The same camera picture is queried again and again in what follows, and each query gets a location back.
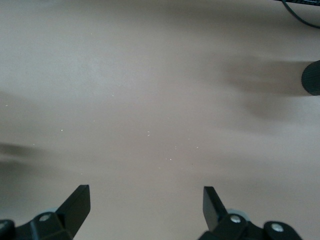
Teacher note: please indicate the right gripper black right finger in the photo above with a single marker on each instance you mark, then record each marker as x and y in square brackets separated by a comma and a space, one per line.
[212, 210]

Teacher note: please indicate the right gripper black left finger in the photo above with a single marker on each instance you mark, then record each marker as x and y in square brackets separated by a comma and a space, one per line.
[72, 212]

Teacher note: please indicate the black ribbed foam cylinder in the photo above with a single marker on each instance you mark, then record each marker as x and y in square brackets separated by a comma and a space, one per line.
[312, 78]

